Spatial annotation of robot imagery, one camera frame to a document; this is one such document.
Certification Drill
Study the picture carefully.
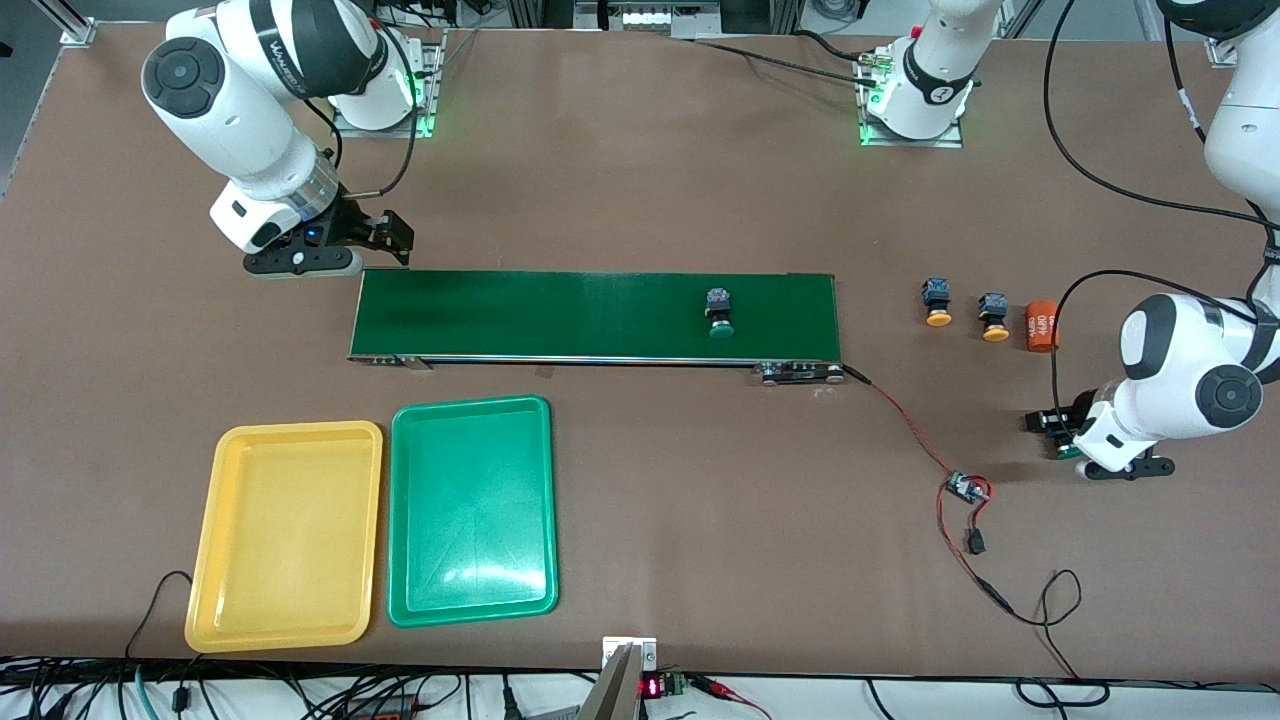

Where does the red clip lead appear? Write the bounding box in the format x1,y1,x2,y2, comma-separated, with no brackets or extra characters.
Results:
690,675,773,720

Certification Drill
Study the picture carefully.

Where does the green plastic tray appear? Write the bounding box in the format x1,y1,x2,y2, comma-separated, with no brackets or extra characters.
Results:
386,395,560,629

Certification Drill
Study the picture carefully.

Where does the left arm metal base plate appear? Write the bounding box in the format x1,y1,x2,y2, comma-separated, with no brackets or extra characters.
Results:
855,50,966,150

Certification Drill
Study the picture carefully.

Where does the thin black looped cable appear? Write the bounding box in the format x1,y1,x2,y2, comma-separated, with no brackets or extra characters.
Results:
1010,568,1113,707

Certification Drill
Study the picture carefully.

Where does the green conveyor belt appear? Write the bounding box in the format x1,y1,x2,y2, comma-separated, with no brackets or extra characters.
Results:
346,267,847,387

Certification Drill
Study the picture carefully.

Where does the yellow plastic tray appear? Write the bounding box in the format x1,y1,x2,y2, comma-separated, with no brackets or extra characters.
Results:
184,420,385,654

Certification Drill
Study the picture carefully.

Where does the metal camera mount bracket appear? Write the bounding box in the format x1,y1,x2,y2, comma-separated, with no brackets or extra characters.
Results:
578,636,660,720

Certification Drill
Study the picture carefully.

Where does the thin black curved cable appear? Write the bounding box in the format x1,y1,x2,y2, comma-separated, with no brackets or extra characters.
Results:
124,570,197,663

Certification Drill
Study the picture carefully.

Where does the orange cylinder with white print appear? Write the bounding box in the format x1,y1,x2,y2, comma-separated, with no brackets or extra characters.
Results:
1025,299,1060,354

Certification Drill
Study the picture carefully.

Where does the black cable to arm base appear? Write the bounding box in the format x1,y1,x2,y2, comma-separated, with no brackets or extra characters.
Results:
690,30,887,87

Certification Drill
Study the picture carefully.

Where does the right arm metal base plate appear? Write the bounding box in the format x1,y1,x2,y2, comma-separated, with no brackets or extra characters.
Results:
330,28,447,140

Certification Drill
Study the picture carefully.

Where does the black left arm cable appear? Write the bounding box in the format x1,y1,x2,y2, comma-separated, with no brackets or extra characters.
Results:
1043,0,1280,433

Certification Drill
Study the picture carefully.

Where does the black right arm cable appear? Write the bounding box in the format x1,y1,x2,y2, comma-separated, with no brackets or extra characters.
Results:
300,15,420,202

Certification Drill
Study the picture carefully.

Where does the background electronics unit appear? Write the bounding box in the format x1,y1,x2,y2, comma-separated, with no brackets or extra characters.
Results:
575,0,723,39

